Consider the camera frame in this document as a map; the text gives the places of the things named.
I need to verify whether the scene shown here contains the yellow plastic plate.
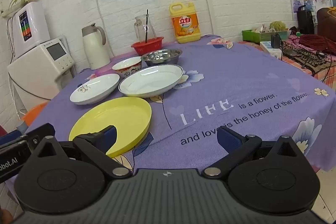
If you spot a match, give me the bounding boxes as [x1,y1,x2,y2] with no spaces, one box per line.
[69,97,153,159]

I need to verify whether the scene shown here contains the white countertop appliance with screen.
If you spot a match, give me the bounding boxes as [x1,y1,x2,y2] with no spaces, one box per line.
[7,36,76,109]

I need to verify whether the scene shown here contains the wall poster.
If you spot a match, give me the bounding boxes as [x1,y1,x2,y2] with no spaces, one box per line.
[290,0,315,13]

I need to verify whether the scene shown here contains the white water purifier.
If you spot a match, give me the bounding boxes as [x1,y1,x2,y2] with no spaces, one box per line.
[12,2,51,59]

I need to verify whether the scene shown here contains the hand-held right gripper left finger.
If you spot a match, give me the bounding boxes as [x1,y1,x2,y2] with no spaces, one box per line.
[28,125,133,178]

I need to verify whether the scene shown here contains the yellow detergent bottle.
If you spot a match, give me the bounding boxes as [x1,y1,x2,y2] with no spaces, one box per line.
[169,0,201,44]

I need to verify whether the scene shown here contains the clear glass jar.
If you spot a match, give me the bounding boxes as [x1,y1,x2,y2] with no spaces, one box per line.
[134,15,157,42]

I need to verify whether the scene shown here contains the white thermos jug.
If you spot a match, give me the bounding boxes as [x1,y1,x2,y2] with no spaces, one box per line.
[81,23,111,70]

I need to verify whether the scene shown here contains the yellow loofah sponge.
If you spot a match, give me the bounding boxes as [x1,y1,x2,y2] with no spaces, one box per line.
[268,21,288,31]

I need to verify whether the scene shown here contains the stainless steel bowl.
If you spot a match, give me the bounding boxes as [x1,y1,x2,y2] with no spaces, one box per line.
[141,49,183,67]

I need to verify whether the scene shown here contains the purple floral tablecloth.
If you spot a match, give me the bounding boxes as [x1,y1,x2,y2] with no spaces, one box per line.
[5,34,336,188]

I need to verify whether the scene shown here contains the white power strip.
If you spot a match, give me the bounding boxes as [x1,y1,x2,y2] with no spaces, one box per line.
[260,41,286,58]

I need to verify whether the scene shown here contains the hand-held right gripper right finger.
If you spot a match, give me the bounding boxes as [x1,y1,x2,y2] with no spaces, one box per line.
[203,126,308,178]

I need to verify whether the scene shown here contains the red patterned white ceramic bowl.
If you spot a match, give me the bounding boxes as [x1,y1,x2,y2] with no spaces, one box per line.
[112,56,142,79]

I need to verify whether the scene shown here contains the black portable speaker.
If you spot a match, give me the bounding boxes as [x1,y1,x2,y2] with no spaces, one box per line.
[297,5,315,35]

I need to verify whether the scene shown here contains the dark red coiled rope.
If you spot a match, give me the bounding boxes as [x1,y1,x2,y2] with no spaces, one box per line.
[299,34,336,55]

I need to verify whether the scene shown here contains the green plastic basket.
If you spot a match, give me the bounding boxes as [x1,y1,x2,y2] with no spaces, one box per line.
[241,29,292,44]

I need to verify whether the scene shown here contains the white plate with dark rim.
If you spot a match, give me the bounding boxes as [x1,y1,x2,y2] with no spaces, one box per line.
[118,64,184,98]

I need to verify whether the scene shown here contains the red plastic basket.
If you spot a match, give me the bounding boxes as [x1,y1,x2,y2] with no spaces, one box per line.
[131,37,164,56]

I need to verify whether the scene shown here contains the black power adapter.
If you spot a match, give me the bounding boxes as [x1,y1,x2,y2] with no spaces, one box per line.
[271,33,282,49]

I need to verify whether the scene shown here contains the white plate with floral print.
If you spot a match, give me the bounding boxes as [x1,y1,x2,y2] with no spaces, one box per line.
[70,73,120,105]

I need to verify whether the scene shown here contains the brown bag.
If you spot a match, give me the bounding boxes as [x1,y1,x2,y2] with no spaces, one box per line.
[316,7,336,42]

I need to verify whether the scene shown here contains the patterned side table cloth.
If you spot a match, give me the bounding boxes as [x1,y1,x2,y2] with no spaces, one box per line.
[283,38,336,83]

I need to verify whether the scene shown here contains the orange plastic stool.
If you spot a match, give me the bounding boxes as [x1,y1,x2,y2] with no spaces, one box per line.
[21,102,49,127]

